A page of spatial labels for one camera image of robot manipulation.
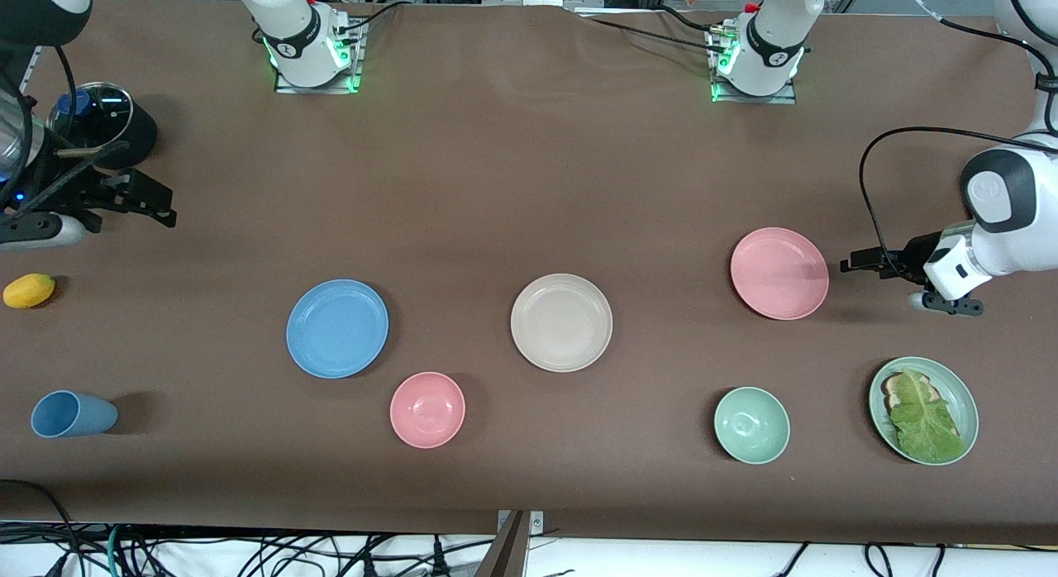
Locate pink plate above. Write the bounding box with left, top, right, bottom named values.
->
left=730, top=227, right=830, bottom=321

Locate blue plate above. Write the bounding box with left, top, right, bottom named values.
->
left=286, top=279, right=389, bottom=379

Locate black pot with glass lid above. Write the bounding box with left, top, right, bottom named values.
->
left=47, top=82, right=159, bottom=169

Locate yellow mango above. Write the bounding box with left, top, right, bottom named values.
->
left=2, top=273, right=56, bottom=309

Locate toast bread slice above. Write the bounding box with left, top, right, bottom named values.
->
left=881, top=373, right=935, bottom=412

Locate green plate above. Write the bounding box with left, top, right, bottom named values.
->
left=868, top=356, right=980, bottom=466

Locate green lettuce leaf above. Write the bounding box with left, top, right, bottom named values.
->
left=889, top=368, right=966, bottom=464

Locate small green bowl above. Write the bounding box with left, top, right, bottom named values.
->
left=713, top=386, right=791, bottom=465

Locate blue cup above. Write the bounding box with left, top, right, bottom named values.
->
left=31, top=390, right=119, bottom=439

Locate beige plate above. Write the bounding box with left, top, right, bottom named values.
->
left=510, top=273, right=614, bottom=373

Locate small pink bowl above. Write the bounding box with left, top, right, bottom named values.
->
left=389, top=372, right=466, bottom=450

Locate brown table cover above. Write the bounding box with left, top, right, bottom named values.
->
left=0, top=0, right=1058, bottom=545

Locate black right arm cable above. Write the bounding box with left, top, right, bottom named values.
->
left=50, top=46, right=80, bottom=152

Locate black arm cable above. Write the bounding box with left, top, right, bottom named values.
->
left=50, top=46, right=80, bottom=152
left=858, top=0, right=1058, bottom=276

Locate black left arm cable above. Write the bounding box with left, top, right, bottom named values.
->
left=858, top=0, right=1058, bottom=276

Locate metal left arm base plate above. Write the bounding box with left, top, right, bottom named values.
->
left=711, top=27, right=798, bottom=105

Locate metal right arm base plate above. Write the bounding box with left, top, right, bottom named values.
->
left=274, top=19, right=365, bottom=94

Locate black base cable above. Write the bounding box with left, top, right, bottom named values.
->
left=335, top=0, right=414, bottom=34
left=653, top=5, right=724, bottom=34
left=579, top=13, right=716, bottom=53

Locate thick black floor cable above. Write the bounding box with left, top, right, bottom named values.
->
left=0, top=478, right=79, bottom=577

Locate metal table edge bracket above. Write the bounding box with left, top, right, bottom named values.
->
left=496, top=511, right=545, bottom=536

